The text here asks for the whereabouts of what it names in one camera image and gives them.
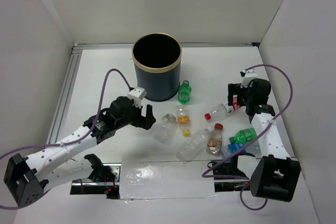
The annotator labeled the clear bottle red cap red label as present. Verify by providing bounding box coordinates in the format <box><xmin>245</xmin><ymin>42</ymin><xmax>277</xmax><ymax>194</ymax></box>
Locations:
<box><xmin>204</xmin><ymin>103</ymin><xmax>240</xmax><ymax>121</ymax></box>

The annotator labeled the green Sprite bottle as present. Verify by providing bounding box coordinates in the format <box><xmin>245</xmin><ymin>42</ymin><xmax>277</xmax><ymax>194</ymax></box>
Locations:
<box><xmin>229</xmin><ymin>127</ymin><xmax>257</xmax><ymax>144</ymax></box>

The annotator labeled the clear bottle white cap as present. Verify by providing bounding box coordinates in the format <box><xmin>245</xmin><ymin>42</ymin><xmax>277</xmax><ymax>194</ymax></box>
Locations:
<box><xmin>176</xmin><ymin>127</ymin><xmax>213</xmax><ymax>163</ymax></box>

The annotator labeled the brown bottle red cap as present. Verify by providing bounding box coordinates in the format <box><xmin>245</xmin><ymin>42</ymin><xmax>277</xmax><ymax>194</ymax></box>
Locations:
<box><xmin>206</xmin><ymin>123</ymin><xmax>224</xmax><ymax>156</ymax></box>

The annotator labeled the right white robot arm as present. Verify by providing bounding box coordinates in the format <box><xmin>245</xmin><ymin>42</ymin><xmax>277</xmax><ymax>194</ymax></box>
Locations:
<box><xmin>228</xmin><ymin>78</ymin><xmax>301</xmax><ymax>202</ymax></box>

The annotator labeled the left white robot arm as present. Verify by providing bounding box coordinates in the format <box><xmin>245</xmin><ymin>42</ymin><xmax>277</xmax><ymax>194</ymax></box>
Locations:
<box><xmin>4</xmin><ymin>97</ymin><xmax>156</xmax><ymax>209</ymax></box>

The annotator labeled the black bin with gold rim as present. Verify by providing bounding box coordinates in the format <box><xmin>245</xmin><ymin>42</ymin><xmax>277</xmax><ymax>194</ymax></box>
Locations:
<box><xmin>132</xmin><ymin>33</ymin><xmax>182</xmax><ymax>102</ymax></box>

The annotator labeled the clear wide bottle no cap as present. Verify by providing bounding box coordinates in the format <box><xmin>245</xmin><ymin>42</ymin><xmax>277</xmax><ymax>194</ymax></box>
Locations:
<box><xmin>153</xmin><ymin>114</ymin><xmax>177</xmax><ymax>145</ymax></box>

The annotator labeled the clear bottle orange label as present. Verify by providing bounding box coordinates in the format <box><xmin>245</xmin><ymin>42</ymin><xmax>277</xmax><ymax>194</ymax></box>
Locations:
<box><xmin>176</xmin><ymin>105</ymin><xmax>191</xmax><ymax>137</ymax></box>

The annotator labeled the small green bottle upright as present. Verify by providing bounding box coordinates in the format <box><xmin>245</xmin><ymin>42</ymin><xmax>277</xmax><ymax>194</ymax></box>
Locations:
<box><xmin>178</xmin><ymin>80</ymin><xmax>192</xmax><ymax>104</ymax></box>

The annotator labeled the clear bottle blue label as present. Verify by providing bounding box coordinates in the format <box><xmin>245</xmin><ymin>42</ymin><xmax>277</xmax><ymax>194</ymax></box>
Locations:
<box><xmin>220</xmin><ymin>142</ymin><xmax>261</xmax><ymax>159</ymax></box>

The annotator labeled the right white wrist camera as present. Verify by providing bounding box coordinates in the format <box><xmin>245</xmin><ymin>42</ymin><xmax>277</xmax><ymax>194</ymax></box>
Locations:
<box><xmin>240</xmin><ymin>68</ymin><xmax>258</xmax><ymax>88</ymax></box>

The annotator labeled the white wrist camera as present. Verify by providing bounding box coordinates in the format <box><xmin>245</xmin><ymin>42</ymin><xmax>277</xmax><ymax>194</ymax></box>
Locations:
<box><xmin>240</xmin><ymin>68</ymin><xmax>258</xmax><ymax>88</ymax></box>
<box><xmin>127</xmin><ymin>87</ymin><xmax>146</xmax><ymax>108</ymax></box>

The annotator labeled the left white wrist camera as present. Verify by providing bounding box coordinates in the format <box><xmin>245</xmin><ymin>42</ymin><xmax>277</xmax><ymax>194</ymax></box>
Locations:
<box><xmin>127</xmin><ymin>87</ymin><xmax>146</xmax><ymax>108</ymax></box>

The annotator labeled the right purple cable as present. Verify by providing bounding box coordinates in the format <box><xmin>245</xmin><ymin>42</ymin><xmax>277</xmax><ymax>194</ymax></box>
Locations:
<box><xmin>201</xmin><ymin>63</ymin><xmax>293</xmax><ymax>211</ymax></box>

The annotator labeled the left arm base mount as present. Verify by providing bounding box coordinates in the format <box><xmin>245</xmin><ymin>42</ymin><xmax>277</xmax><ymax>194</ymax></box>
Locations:
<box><xmin>70</xmin><ymin>154</ymin><xmax>121</xmax><ymax>200</ymax></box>

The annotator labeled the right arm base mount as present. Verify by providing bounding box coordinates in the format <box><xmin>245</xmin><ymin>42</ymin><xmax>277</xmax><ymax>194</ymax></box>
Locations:
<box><xmin>211</xmin><ymin>156</ymin><xmax>250</xmax><ymax>193</ymax></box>

